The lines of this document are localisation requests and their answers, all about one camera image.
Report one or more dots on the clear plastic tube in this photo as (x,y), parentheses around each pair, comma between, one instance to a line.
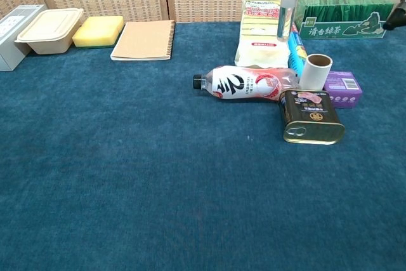
(287,20)

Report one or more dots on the clear box green tea bags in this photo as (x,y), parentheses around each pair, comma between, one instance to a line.
(342,14)

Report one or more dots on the small purple box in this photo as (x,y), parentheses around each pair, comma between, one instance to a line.
(344,88)

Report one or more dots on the blue cling wrap box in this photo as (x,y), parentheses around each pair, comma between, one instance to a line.
(296,52)

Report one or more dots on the black gold meat can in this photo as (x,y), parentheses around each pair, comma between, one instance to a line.
(312,115)

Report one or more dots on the yellow sponge multipack bag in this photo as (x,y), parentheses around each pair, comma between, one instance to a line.
(260,45)

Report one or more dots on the plastic bottle white red label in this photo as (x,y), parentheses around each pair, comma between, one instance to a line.
(234,85)

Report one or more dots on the brown spiral notebook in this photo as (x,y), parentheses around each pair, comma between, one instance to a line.
(144,41)

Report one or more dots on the yellow sponge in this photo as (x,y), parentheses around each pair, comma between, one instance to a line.
(104,20)
(93,37)

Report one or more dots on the blue table cloth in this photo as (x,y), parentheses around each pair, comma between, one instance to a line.
(142,163)

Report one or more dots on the beige lidded food container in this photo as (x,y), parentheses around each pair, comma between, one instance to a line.
(47,33)

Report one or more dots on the white power strip box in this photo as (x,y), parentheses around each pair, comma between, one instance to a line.
(11,39)

